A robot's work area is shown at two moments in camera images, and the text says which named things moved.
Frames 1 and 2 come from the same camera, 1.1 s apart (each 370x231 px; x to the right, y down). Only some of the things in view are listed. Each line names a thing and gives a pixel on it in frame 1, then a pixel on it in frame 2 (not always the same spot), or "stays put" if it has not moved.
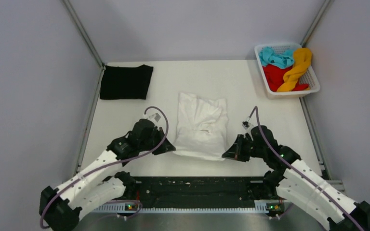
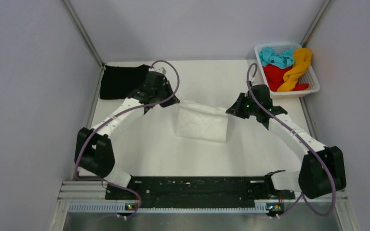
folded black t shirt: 125,83 stays put
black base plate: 198,191 stays put
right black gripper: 235,151 → 236,109
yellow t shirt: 301,59 stays put
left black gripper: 166,146 → 173,101
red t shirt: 275,75 stays put
